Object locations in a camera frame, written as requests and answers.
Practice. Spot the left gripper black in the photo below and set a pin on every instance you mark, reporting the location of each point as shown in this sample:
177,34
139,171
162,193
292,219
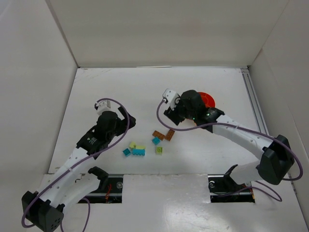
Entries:
124,119

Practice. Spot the teal small lego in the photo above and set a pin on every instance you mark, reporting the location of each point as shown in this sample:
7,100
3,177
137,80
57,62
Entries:
127,152
156,140

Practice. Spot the teal small lego middle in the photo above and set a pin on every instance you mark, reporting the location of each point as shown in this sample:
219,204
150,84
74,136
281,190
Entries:
156,140

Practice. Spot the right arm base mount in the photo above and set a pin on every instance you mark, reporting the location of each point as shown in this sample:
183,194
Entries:
225,190

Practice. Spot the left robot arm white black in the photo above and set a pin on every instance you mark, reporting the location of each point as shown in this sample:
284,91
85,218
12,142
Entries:
78,176

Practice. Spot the aluminium rail right side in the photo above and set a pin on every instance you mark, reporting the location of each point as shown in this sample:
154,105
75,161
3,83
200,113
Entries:
259,118

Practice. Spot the teal long lego brick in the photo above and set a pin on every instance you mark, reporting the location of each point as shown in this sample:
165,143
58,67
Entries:
138,152

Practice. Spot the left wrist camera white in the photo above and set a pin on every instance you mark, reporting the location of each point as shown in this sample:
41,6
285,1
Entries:
102,106

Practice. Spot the lime green lego brick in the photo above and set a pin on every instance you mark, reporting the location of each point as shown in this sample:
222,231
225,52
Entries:
159,150

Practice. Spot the orange round divided container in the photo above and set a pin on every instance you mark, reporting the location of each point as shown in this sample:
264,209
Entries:
207,99

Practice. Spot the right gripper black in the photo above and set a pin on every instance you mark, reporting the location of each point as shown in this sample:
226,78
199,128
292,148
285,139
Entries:
174,115

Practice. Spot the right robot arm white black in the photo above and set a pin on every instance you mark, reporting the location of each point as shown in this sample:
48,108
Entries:
274,156

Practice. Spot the brown lego brick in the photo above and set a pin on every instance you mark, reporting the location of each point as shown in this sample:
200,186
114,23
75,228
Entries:
158,135
169,135

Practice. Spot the pale yellow small lego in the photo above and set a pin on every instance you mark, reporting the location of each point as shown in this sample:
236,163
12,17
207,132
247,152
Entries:
132,145

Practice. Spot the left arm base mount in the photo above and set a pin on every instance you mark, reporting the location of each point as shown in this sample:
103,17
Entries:
109,189

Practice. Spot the teal small lego left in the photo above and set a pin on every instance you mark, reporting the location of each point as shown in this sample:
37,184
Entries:
127,152

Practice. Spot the pale yellow long lego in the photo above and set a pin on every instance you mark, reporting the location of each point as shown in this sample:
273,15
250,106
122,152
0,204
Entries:
140,147

